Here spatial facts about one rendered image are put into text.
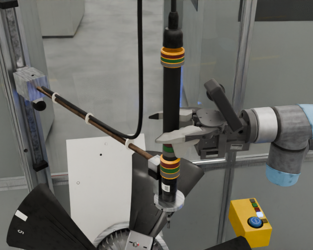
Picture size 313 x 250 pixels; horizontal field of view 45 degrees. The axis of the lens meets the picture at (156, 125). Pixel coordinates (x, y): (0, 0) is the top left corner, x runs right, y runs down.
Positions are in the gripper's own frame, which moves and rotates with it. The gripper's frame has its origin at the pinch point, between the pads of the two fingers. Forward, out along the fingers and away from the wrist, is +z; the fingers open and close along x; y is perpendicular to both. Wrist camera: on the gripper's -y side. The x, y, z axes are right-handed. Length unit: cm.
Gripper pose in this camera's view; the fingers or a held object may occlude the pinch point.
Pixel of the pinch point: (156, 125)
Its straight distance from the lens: 75.7
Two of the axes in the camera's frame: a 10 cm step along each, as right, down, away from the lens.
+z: -9.9, 0.8, -1.3
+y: 0.0, 8.6, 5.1
